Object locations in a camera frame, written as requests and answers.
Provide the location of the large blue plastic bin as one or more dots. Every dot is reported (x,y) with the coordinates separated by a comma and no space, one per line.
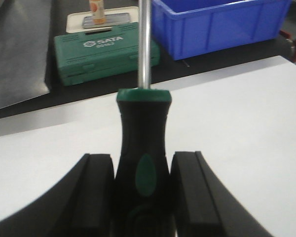
(187,28)

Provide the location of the beige plastic tray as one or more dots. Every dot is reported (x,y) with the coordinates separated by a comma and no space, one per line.
(74,20)

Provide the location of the small silver metal tray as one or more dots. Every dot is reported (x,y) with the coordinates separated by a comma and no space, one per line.
(111,20)

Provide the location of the black metal ramp sheet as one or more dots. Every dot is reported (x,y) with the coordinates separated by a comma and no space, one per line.
(24,40)

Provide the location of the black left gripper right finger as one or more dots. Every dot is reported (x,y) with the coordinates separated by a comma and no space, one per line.
(204,207)

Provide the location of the orange juice bottle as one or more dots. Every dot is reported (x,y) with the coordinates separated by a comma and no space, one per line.
(97,10)

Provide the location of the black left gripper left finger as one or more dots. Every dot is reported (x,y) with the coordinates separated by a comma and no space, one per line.
(77,206)

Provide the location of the green black screwdriver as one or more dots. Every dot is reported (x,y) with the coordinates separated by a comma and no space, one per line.
(142,203)

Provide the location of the green SATA tool case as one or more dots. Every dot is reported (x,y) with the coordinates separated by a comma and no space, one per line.
(83,56)

